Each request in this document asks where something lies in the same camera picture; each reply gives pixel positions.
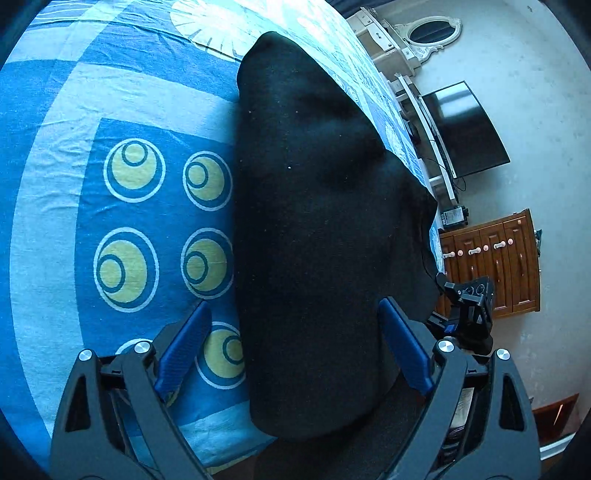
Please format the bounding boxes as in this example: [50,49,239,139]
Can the brown wooden cabinet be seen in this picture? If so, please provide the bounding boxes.
[436,209,541,319]

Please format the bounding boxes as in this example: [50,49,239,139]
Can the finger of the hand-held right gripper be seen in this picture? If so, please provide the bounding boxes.
[435,272,457,301]

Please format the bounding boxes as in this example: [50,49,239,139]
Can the cream dressing table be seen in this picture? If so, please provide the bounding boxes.
[346,7,416,79]

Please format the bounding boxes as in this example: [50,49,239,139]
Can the white television stand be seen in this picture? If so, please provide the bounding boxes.
[388,74,460,206]

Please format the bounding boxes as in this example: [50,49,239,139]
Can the white oval vanity mirror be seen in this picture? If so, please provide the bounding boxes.
[394,16,462,63]

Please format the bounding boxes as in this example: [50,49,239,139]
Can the black electronic box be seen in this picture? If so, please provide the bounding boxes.
[438,208,469,229]

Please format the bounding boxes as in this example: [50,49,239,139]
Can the blue patterned bed sheet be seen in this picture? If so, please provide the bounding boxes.
[0,0,446,476]

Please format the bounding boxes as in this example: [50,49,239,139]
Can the black flat television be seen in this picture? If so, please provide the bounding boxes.
[420,80,511,178]

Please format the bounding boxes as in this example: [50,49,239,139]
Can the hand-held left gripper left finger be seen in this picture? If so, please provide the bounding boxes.
[50,301,213,480]

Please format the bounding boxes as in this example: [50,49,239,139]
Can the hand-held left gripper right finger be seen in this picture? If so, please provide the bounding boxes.
[376,296,542,480]

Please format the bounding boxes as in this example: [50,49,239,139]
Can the black pants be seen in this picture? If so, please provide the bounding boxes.
[233,31,439,439]

